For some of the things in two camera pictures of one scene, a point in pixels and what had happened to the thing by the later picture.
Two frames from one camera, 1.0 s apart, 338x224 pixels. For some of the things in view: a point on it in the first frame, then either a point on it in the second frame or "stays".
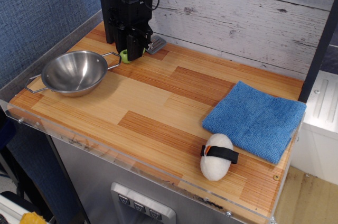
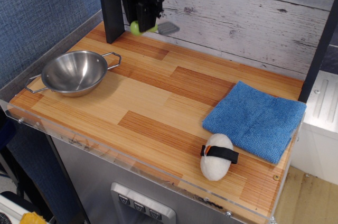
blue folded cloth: [259, 124] stays
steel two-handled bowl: [74, 73] stays
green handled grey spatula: [158, 43] → [166, 28]
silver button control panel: [129, 207] stays
